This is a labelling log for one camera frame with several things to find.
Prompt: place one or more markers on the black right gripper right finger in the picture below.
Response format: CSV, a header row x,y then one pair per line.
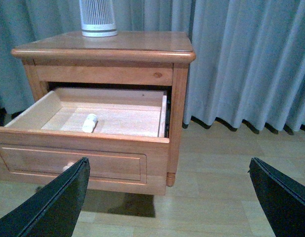
x,y
281,198

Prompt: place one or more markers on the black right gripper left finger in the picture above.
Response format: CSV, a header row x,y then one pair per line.
x,y
54,210

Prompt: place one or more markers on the white medicine bottle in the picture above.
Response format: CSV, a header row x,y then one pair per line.
x,y
90,123

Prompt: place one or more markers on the wooden drawer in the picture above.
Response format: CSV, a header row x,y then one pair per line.
x,y
127,150

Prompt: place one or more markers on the wooden nightstand cabinet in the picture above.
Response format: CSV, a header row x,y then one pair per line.
x,y
134,60

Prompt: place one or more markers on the white ribbed cylindrical speaker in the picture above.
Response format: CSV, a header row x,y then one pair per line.
x,y
97,18

